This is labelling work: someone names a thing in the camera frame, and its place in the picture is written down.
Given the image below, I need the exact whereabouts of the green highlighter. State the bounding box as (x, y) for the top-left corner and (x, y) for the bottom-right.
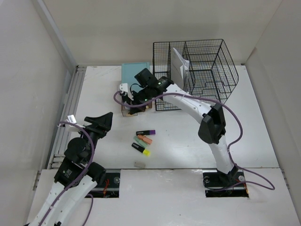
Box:
(134, 136), (148, 149)

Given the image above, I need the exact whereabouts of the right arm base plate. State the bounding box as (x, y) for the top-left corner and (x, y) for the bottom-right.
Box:
(203, 171), (249, 198)

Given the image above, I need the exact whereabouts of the grey eraser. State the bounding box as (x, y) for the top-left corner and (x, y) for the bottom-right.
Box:
(134, 161), (146, 169)

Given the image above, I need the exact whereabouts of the orange highlighter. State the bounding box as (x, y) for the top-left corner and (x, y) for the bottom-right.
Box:
(137, 134), (152, 145)

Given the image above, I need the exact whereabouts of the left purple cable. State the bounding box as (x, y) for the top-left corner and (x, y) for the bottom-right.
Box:
(40, 121), (96, 226)

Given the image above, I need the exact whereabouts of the teal mini drawer chest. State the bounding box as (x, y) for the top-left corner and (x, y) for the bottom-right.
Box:
(121, 62), (152, 117)

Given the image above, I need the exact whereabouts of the aluminium rail frame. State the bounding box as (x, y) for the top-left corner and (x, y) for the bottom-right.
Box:
(45, 65), (87, 170)

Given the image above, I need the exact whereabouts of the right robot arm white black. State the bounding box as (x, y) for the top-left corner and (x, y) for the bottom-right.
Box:
(132, 68), (238, 186)

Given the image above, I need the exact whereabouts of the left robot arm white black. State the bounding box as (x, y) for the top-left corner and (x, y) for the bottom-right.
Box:
(29, 112), (113, 226)

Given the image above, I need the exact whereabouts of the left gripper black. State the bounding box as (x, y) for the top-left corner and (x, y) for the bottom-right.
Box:
(77, 112), (113, 163)

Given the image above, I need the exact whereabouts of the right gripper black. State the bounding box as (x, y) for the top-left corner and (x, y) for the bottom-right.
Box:
(126, 87), (152, 115)

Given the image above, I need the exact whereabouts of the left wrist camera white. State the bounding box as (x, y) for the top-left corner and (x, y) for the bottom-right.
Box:
(64, 114), (83, 132)

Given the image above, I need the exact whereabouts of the purple highlighter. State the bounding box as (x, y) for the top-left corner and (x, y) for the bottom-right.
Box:
(136, 129), (156, 136)

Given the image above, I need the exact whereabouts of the black wire mesh organizer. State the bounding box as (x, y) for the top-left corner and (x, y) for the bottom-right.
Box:
(152, 39), (239, 103)

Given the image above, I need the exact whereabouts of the yellow highlighter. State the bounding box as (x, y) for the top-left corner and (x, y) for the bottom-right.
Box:
(131, 143), (151, 156)

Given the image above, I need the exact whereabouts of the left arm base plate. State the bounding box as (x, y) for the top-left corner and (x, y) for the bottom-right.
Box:
(89, 170), (120, 198)

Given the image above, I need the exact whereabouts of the white spiral notebook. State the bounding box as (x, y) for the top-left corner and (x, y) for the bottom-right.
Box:
(171, 48), (190, 91)

